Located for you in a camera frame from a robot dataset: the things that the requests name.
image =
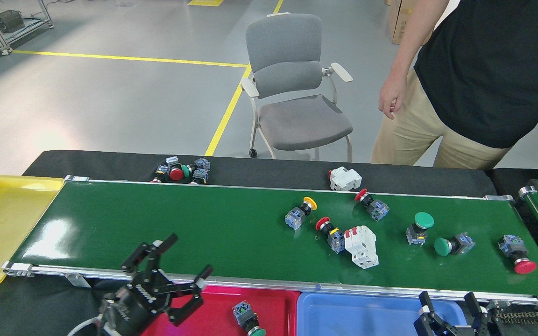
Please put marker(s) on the black equipment box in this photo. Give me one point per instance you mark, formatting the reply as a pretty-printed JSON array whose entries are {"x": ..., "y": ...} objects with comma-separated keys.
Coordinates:
[{"x": 10, "y": 21}]

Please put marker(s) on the long green conveyor belt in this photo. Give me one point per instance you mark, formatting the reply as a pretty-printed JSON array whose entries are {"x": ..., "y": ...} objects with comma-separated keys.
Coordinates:
[{"x": 227, "y": 233}]

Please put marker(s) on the person's right hand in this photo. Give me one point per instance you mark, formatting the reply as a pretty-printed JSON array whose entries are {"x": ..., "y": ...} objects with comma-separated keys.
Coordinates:
[{"x": 392, "y": 95}]

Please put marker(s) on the grey office chair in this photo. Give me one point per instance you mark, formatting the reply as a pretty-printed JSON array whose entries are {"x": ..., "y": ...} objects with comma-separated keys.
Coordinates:
[{"x": 304, "y": 121}]

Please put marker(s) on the person's right forearm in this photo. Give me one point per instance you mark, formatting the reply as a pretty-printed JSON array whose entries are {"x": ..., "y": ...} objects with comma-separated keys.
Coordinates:
[{"x": 414, "y": 42}]

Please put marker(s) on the person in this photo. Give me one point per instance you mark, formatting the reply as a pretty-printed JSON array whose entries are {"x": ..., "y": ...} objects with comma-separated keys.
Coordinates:
[{"x": 484, "y": 70}]

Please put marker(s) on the white circuit breaker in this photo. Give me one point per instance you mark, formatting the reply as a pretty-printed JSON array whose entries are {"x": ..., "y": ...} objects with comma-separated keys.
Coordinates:
[
  {"x": 362, "y": 247},
  {"x": 346, "y": 178}
]

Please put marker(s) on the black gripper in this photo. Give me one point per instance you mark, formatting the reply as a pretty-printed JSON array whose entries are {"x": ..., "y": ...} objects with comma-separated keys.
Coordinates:
[{"x": 126, "y": 310}]

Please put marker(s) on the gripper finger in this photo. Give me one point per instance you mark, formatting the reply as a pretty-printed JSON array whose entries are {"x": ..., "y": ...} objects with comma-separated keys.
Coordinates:
[
  {"x": 430, "y": 324},
  {"x": 481, "y": 324}
]

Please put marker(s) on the brown cardboard box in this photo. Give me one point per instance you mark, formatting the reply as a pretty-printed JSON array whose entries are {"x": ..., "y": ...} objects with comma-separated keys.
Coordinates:
[{"x": 397, "y": 28}]

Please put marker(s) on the red plastic tray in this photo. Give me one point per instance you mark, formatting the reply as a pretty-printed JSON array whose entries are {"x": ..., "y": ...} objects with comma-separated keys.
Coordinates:
[{"x": 273, "y": 312}]

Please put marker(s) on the green push button switch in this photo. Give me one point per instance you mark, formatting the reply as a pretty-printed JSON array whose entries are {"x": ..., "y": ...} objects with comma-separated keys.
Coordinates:
[
  {"x": 424, "y": 219},
  {"x": 241, "y": 311},
  {"x": 442, "y": 246},
  {"x": 202, "y": 164}
]

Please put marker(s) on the blue plastic tray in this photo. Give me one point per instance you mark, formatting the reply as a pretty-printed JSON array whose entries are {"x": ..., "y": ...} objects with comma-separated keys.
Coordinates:
[{"x": 357, "y": 317}]

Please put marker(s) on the yellow plastic tray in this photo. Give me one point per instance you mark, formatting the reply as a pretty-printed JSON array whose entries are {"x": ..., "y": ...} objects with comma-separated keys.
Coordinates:
[{"x": 3, "y": 228}]

